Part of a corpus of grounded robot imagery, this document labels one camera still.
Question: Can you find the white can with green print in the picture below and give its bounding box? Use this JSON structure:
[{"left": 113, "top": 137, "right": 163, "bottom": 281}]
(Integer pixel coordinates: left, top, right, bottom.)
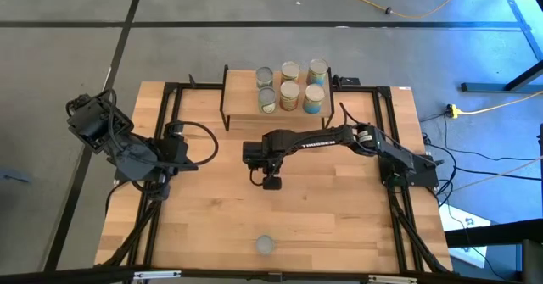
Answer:
[{"left": 257, "top": 86, "right": 277, "bottom": 115}]

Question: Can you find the orange beans can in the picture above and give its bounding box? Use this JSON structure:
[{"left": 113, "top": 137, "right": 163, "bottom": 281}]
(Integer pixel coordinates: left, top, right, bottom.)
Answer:
[{"left": 279, "top": 80, "right": 301, "bottom": 112}]

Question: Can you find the pink and teal can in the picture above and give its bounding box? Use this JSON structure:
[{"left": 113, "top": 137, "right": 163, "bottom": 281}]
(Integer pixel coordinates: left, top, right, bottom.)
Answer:
[{"left": 255, "top": 66, "right": 274, "bottom": 89}]

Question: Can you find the blue and yellow can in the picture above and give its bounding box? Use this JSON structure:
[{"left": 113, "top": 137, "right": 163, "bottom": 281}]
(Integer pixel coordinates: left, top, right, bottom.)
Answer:
[
  {"left": 306, "top": 58, "right": 330, "bottom": 87},
  {"left": 302, "top": 83, "right": 327, "bottom": 115}
]

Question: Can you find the red pinto beans can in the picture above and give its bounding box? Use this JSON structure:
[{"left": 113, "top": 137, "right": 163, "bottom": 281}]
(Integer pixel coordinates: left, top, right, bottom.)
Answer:
[{"left": 280, "top": 60, "right": 301, "bottom": 84}]

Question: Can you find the wooden shelf with black legs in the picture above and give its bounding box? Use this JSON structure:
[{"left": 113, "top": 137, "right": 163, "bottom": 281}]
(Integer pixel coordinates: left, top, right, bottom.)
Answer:
[{"left": 219, "top": 64, "right": 336, "bottom": 133}]

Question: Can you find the yellow can with black beans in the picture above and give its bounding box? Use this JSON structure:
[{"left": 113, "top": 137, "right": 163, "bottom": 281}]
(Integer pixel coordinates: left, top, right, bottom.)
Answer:
[{"left": 255, "top": 234, "right": 276, "bottom": 256}]

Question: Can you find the white printed paper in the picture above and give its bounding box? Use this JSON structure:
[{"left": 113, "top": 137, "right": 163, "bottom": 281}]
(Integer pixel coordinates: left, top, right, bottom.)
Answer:
[{"left": 439, "top": 203, "right": 492, "bottom": 269}]

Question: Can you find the black metal beam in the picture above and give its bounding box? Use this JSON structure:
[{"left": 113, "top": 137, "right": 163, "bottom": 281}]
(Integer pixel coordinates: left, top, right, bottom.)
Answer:
[{"left": 444, "top": 217, "right": 543, "bottom": 250}]

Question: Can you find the grey cabinet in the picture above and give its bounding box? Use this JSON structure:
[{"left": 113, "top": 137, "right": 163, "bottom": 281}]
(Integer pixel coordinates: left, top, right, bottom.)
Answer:
[{"left": 521, "top": 239, "right": 543, "bottom": 284}]

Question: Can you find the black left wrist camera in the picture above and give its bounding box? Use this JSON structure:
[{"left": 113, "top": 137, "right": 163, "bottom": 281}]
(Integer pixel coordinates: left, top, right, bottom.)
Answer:
[{"left": 163, "top": 121, "right": 188, "bottom": 137}]

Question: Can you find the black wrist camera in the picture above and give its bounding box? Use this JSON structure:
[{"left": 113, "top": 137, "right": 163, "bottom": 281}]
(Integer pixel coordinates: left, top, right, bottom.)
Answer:
[
  {"left": 163, "top": 121, "right": 188, "bottom": 137},
  {"left": 262, "top": 175, "right": 283, "bottom": 191}
]

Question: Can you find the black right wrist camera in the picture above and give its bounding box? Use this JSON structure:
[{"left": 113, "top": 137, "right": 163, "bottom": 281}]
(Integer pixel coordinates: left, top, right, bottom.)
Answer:
[{"left": 262, "top": 175, "right": 283, "bottom": 191}]

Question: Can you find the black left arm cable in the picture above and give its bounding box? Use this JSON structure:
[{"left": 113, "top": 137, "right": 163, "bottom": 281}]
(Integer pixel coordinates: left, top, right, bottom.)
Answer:
[{"left": 165, "top": 120, "right": 220, "bottom": 169}]

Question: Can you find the black aluminium table frame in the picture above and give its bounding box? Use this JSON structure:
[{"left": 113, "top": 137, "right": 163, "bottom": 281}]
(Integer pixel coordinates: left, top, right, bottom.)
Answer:
[{"left": 0, "top": 80, "right": 523, "bottom": 284}]

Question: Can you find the silver metal bracket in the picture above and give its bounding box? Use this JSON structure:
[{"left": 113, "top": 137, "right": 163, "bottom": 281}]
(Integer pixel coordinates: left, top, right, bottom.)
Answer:
[
  {"left": 132, "top": 270, "right": 182, "bottom": 281},
  {"left": 367, "top": 274, "right": 418, "bottom": 284}
]

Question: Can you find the yellow extension cable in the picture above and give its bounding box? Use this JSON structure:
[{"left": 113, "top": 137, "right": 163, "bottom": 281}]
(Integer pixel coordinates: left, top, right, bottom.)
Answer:
[{"left": 340, "top": 0, "right": 471, "bottom": 21}]

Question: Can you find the yellow power cable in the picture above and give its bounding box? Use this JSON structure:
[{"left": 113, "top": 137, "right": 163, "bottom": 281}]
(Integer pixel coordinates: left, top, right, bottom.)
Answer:
[{"left": 457, "top": 90, "right": 543, "bottom": 116}]

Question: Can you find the thick black floor cable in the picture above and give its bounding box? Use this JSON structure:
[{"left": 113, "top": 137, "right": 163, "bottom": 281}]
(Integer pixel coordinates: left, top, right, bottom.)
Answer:
[{"left": 454, "top": 164, "right": 543, "bottom": 181}]

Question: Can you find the thin black floor cable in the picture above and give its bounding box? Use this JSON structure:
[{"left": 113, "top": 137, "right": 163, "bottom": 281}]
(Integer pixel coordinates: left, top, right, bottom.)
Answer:
[{"left": 423, "top": 142, "right": 543, "bottom": 163}]

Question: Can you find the tan floor cable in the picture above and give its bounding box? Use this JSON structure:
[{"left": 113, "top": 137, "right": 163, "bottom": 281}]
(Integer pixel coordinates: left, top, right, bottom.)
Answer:
[{"left": 449, "top": 156, "right": 543, "bottom": 192}]

